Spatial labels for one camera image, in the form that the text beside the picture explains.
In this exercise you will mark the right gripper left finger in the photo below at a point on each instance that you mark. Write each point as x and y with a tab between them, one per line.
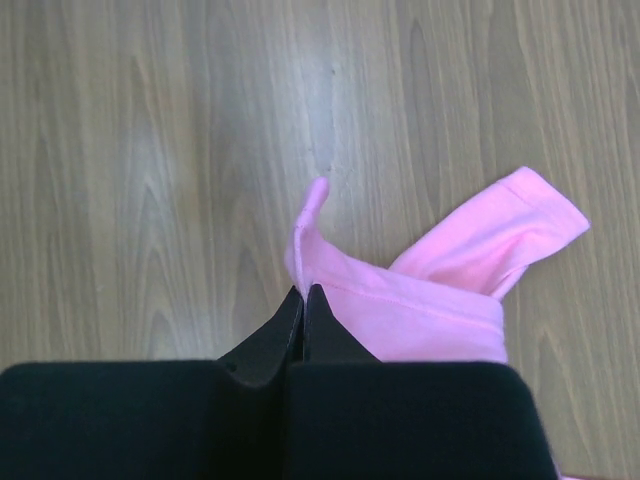
259	359

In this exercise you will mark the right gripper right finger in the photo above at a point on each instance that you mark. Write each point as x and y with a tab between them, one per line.
325	339

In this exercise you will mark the pink t shirt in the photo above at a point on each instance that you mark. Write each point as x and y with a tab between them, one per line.
441	299

